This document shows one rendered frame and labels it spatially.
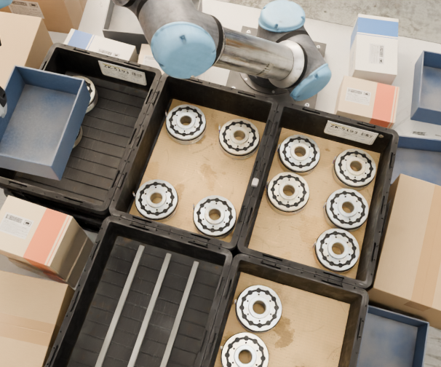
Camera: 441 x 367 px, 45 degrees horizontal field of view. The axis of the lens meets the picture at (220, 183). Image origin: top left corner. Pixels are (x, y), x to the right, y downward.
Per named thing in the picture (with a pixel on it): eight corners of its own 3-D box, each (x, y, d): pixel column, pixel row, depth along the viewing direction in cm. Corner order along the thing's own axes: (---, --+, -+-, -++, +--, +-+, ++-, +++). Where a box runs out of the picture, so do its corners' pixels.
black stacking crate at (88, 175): (65, 68, 148) (54, 43, 137) (167, 95, 145) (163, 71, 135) (3, 196, 133) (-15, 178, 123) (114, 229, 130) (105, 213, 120)
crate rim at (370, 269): (278, 104, 133) (279, 99, 131) (396, 135, 130) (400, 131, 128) (234, 253, 118) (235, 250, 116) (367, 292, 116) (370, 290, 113)
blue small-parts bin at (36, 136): (25, 83, 115) (14, 64, 109) (91, 97, 114) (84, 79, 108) (-11, 164, 108) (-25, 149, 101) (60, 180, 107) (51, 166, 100)
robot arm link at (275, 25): (285, 23, 151) (294, -13, 139) (306, 60, 146) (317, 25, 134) (247, 35, 149) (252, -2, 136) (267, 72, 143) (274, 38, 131)
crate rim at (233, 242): (164, 75, 136) (164, 69, 134) (278, 104, 133) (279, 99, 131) (108, 217, 121) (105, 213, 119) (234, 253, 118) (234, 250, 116)
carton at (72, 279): (17, 266, 137) (7, 259, 131) (39, 225, 142) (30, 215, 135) (74, 287, 136) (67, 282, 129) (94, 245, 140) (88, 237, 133)
